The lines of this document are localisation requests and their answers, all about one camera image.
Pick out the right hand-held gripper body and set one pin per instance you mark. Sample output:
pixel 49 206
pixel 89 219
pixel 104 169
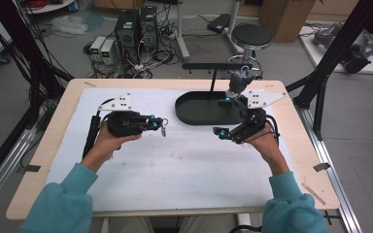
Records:
pixel 251 124

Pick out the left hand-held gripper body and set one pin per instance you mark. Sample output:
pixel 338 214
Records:
pixel 126 124

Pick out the black oval tray hanger stand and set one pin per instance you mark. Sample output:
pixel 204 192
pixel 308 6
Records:
pixel 200 110

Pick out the person's left hand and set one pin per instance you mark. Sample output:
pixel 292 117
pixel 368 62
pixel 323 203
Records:
pixel 110 144

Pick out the person's right hand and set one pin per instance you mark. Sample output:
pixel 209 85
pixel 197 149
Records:
pixel 268 144

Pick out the white table mat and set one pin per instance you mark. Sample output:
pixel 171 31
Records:
pixel 175 168

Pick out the black round stool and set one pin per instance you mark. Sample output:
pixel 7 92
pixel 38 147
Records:
pixel 252 36

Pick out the white power supply unit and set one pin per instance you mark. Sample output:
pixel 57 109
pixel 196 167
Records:
pixel 97 47
pixel 108 51

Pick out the black flat floor device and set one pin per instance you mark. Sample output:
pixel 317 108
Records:
pixel 219 23

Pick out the black tape piece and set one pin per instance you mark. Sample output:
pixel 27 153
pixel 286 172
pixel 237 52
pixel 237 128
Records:
pixel 321 167
pixel 32 168

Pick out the wooden desk white legs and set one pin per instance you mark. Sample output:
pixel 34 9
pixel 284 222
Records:
pixel 182 29

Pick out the black computer tower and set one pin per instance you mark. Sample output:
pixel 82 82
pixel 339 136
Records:
pixel 149 26
pixel 127 32

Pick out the thin wooden stick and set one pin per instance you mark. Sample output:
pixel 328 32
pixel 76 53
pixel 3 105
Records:
pixel 314 194

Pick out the white floor board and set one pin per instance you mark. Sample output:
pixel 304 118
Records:
pixel 314 51

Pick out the large cardboard box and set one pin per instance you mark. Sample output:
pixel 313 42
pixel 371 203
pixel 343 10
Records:
pixel 285 17

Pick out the person's beige trousers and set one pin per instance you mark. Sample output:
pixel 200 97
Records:
pixel 132 226

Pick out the clear plastic bag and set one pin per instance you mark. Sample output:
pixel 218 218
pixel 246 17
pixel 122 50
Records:
pixel 69 25

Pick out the grey robot parts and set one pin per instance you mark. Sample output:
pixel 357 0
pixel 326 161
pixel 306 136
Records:
pixel 357 51

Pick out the round white table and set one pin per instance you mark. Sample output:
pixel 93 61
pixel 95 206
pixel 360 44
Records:
pixel 50 7

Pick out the aluminium rail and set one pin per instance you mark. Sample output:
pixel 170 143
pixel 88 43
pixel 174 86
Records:
pixel 333 181
pixel 3 171

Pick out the black metal frame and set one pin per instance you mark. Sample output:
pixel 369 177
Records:
pixel 333 55
pixel 22 48

